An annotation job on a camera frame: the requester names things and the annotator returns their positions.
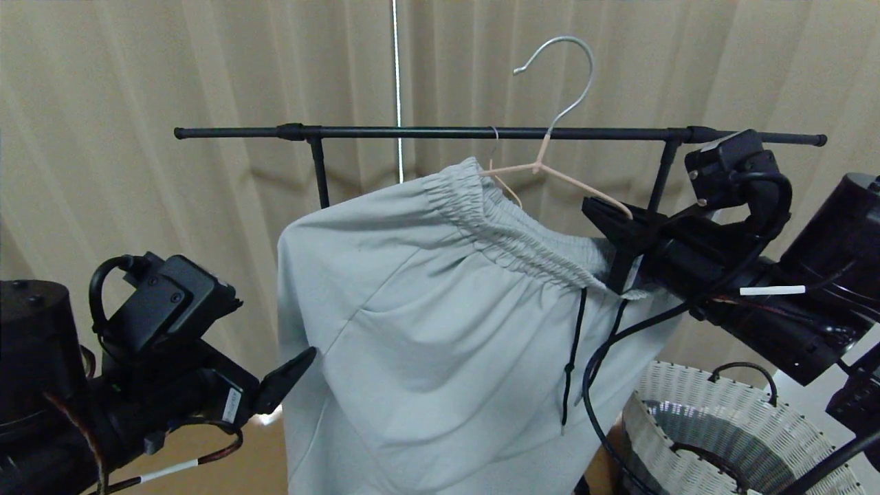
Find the pink clothes hanger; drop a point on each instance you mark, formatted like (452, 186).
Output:
(495, 148)
(540, 165)

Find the pale grey shorts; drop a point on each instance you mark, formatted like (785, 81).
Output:
(412, 330)

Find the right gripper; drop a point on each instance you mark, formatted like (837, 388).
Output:
(674, 254)

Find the white laundry basket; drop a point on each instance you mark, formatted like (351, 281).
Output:
(722, 426)

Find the black clothes rack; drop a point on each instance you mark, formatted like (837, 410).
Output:
(412, 132)

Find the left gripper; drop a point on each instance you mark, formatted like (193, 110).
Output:
(179, 395)

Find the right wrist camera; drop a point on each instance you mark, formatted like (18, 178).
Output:
(735, 172)

